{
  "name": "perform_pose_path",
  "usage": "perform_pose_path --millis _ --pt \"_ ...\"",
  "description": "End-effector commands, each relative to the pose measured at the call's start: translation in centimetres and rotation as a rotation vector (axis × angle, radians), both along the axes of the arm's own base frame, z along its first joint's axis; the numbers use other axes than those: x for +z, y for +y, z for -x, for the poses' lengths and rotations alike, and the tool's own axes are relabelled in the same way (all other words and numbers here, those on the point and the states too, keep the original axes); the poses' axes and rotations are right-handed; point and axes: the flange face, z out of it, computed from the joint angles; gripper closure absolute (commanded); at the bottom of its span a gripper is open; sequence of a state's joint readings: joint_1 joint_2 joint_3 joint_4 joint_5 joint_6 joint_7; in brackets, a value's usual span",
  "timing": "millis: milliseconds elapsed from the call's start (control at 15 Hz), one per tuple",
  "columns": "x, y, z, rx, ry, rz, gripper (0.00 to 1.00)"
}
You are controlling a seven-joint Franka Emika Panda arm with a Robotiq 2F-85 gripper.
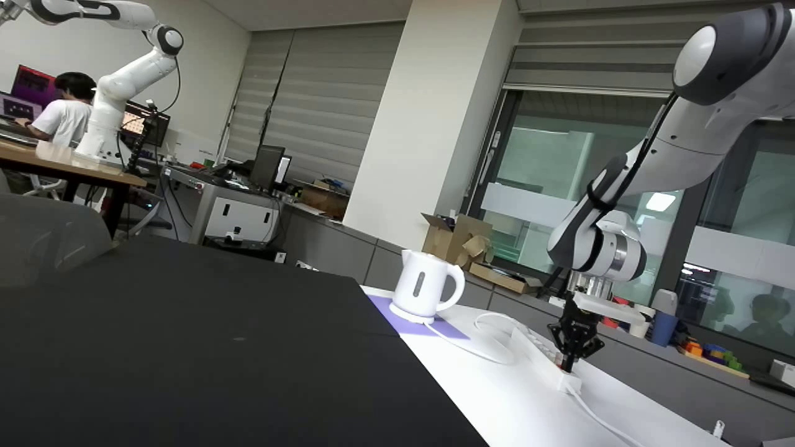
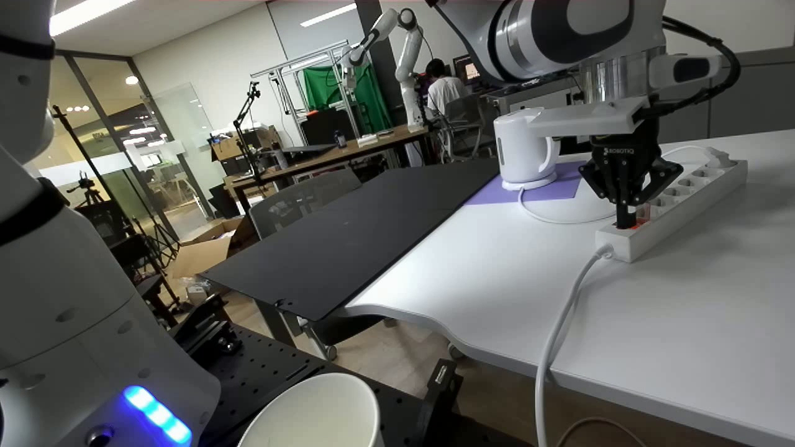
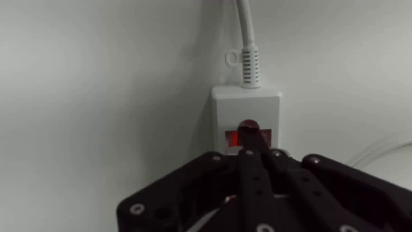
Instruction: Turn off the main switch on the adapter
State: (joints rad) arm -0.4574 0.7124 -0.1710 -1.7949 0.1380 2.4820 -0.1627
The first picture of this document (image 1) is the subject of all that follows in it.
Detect white electric kettle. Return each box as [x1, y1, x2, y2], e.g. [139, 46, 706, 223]
[386, 247, 467, 323]

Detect dark desktop monitor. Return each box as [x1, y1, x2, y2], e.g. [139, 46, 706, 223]
[247, 144, 288, 196]

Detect monitor with orange screen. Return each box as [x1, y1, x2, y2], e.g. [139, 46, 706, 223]
[118, 101, 174, 153]

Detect white power strip cable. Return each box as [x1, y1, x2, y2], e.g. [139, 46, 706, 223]
[562, 377, 657, 447]

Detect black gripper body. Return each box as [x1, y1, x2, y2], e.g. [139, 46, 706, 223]
[545, 295, 608, 349]

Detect purple mat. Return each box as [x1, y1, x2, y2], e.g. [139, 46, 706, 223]
[364, 293, 472, 342]

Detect open cardboard box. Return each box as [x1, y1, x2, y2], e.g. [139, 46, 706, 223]
[420, 210, 531, 298]

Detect white cup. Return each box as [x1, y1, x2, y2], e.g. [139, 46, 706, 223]
[629, 305, 655, 341]

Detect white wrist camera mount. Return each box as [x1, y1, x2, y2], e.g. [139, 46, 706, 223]
[570, 276, 655, 331]

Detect wooden table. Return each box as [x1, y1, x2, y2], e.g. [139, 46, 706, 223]
[0, 136, 148, 237]

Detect grey window blinds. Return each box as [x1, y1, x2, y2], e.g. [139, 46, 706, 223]
[504, 0, 795, 105]
[220, 21, 408, 189]

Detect brown cardboard box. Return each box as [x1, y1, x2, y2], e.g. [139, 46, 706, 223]
[296, 180, 350, 223]

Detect colourful toys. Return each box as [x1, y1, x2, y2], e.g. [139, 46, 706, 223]
[681, 338, 748, 375]

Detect monitor with purple screen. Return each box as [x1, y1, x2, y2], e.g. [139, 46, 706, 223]
[3, 62, 65, 123]

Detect small white box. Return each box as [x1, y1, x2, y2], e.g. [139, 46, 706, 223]
[768, 357, 795, 391]

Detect black table board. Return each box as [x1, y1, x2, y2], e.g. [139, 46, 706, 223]
[0, 234, 492, 447]

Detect grey mesh chair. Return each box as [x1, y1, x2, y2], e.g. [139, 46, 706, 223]
[0, 194, 118, 288]

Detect blue cup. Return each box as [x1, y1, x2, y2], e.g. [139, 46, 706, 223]
[649, 288, 683, 348]

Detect seated person white shirt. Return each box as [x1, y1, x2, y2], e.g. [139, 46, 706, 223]
[29, 70, 100, 153]

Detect white drawer cabinet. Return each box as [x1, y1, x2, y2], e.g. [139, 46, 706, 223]
[198, 190, 282, 247]

